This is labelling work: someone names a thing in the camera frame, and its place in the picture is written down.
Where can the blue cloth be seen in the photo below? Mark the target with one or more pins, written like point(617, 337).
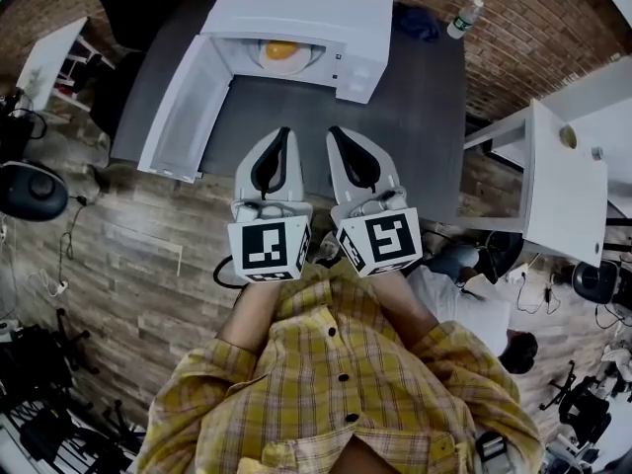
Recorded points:
point(417, 23)

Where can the black folded chair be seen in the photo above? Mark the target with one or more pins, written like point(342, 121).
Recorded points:
point(34, 358)

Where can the black high-back chair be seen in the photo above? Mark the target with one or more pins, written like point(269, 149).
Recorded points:
point(123, 18)

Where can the white microwave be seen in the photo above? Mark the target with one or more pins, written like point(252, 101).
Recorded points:
point(306, 3)

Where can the small yellowish cup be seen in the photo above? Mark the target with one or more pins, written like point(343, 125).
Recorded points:
point(569, 136)

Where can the person's right forearm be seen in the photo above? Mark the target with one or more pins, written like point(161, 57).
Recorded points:
point(405, 304)

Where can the orange round bun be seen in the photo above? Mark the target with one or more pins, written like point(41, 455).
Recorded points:
point(281, 50)

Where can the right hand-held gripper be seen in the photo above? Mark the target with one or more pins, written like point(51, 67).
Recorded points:
point(390, 237)

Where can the dark grey table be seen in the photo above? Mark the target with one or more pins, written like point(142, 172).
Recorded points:
point(419, 116)

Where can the green label water bottle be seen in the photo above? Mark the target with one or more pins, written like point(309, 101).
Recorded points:
point(464, 20)

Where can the yellow plaid shirt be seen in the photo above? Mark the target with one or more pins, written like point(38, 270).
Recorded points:
point(340, 393)

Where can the black round device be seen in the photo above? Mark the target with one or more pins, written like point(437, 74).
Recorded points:
point(592, 279)

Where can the small grey object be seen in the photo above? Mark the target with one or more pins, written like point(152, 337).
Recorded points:
point(597, 153)

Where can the black swivel chair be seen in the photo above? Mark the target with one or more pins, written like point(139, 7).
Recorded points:
point(503, 255)

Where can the black chair base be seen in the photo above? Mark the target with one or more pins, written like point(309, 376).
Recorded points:
point(587, 403)

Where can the grey machine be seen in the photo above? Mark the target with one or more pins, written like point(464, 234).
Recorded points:
point(573, 457)

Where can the white desk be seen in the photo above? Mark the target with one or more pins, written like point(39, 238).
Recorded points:
point(607, 97)

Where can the white power adapter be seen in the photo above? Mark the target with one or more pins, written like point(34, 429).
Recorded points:
point(61, 288)

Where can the black office chair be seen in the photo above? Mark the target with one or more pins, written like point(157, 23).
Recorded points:
point(32, 193)

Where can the white side table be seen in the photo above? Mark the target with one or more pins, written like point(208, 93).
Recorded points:
point(49, 57)

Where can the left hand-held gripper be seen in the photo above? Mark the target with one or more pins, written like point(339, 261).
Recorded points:
point(264, 247)

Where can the person's left forearm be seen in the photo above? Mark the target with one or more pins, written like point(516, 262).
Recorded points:
point(252, 319)

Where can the white plate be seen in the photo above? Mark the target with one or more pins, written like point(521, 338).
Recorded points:
point(308, 59)

